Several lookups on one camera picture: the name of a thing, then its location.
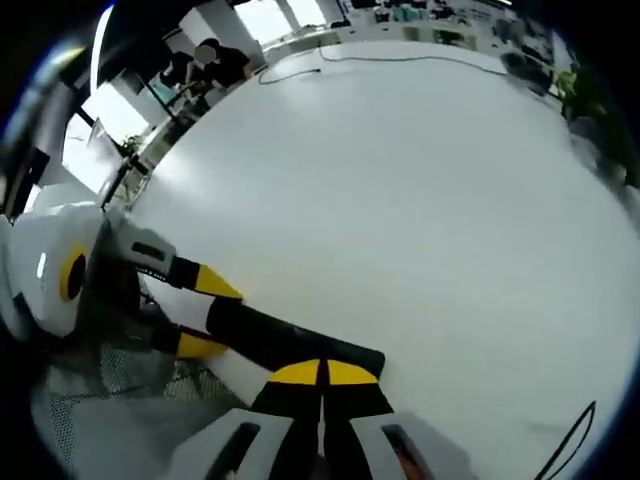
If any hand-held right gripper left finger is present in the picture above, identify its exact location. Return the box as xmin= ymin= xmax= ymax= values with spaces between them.
xmin=169 ymin=358 xmax=327 ymax=480

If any thin black cable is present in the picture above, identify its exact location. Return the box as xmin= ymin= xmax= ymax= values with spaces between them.
xmin=533 ymin=399 xmax=599 ymax=480

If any black remote control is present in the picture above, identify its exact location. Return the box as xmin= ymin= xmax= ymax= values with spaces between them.
xmin=205 ymin=299 xmax=386 ymax=387

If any long black cable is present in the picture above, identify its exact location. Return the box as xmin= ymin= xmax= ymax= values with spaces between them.
xmin=258 ymin=44 xmax=507 ymax=85

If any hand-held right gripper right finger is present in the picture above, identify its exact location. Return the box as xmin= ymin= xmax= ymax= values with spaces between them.
xmin=325 ymin=358 xmax=481 ymax=480

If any green potted plant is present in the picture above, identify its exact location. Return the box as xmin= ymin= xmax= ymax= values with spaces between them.
xmin=554 ymin=69 xmax=626 ymax=169

